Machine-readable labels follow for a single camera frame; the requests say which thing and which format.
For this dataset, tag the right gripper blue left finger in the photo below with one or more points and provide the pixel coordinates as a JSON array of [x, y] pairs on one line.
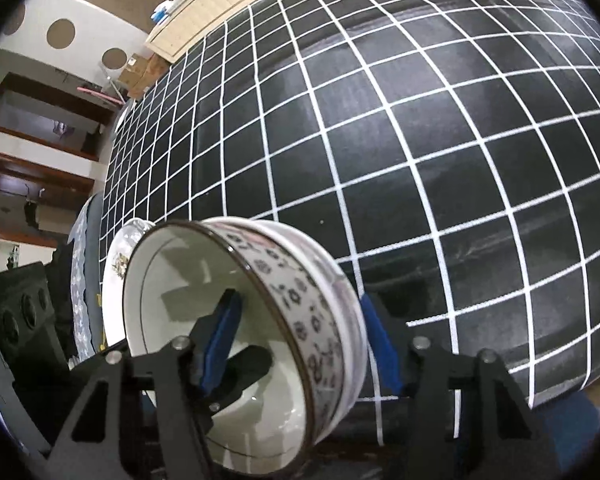
[[212, 338]]

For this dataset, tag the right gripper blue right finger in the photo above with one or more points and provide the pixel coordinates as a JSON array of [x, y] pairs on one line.
[[387, 359]]

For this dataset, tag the green patterned bowl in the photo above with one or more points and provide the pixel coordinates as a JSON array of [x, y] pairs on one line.
[[298, 344]]

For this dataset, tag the white plate bird pattern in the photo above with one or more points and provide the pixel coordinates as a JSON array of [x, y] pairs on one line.
[[117, 260]]

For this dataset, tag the blue trouser knee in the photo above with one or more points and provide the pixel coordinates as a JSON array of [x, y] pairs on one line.
[[573, 423]]

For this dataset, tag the black white checkered tablecloth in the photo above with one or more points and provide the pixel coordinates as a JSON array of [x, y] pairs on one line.
[[445, 152]]

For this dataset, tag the cardboard boxes stack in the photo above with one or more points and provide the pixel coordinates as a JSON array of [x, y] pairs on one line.
[[139, 74]]

